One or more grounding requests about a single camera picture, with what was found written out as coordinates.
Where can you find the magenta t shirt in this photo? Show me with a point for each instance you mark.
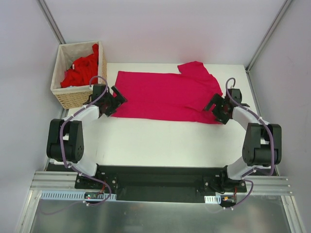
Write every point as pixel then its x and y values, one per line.
pixel 180 96

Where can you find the left white cable duct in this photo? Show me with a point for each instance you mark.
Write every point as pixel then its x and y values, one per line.
pixel 77 195

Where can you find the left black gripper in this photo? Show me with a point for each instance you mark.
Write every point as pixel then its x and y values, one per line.
pixel 113 101

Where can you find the left aluminium frame post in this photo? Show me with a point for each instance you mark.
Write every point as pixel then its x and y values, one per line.
pixel 51 21

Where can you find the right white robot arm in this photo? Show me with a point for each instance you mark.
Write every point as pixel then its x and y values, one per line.
pixel 262 146

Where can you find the red t shirt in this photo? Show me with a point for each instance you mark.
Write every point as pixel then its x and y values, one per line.
pixel 82 70

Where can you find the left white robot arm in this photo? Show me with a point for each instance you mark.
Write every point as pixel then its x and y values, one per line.
pixel 66 139

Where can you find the wicker laundry basket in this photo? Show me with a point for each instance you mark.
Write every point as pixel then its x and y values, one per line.
pixel 75 96

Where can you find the aluminium frame post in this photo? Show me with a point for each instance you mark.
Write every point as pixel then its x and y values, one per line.
pixel 272 28
pixel 51 21

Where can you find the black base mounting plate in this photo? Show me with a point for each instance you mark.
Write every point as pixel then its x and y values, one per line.
pixel 161 184

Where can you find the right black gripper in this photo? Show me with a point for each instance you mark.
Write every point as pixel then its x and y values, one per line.
pixel 217 108

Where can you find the white cable duct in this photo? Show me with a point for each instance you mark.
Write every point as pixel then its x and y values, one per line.
pixel 77 195
pixel 212 199

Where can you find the right white cable duct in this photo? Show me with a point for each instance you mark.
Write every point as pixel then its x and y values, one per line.
pixel 212 199

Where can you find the right aluminium frame post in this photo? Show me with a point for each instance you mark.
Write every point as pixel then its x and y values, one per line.
pixel 272 28

